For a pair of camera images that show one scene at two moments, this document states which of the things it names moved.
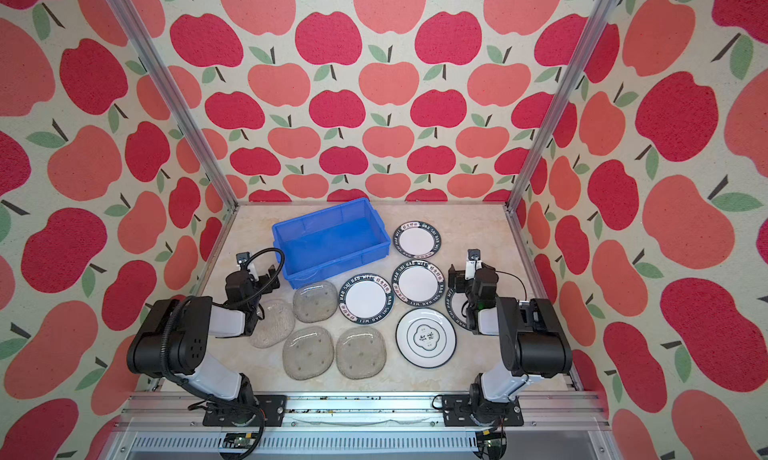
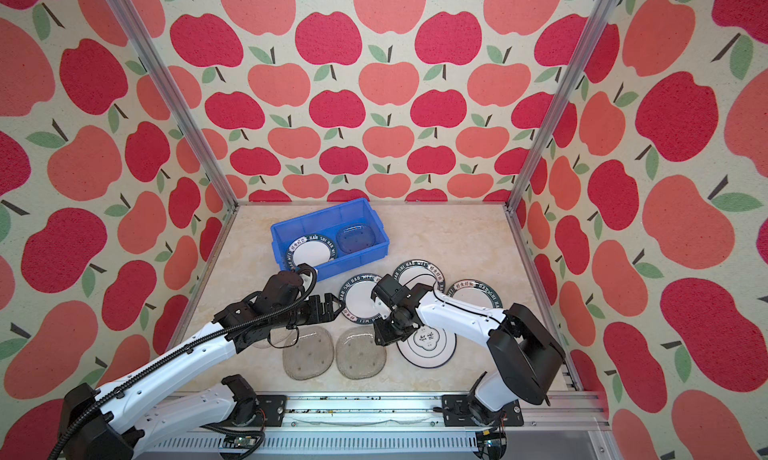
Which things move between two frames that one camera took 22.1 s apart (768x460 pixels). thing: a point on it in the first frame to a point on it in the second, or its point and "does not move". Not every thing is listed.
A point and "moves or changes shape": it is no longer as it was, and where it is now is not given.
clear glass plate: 307,353 does not move
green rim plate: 366,298 does not move
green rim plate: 417,239 to 312,248
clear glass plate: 361,353 does not move
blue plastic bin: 330,239 does not move
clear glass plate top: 315,301 moves or changes shape
